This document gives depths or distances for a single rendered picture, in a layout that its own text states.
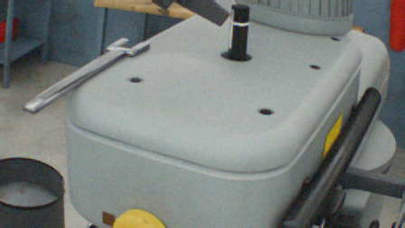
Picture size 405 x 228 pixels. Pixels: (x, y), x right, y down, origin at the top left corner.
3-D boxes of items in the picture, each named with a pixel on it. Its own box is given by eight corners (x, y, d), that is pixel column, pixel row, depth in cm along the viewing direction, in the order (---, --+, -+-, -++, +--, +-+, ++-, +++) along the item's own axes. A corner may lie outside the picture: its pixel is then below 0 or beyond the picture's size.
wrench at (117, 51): (41, 118, 70) (41, 110, 70) (16, 109, 72) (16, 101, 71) (149, 48, 91) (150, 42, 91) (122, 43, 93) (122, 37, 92)
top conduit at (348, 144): (301, 248, 74) (308, 223, 72) (266, 241, 75) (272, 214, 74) (380, 109, 112) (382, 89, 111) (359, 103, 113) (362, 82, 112)
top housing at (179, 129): (254, 282, 74) (280, 154, 68) (52, 213, 83) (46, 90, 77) (356, 129, 114) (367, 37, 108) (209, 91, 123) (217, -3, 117)
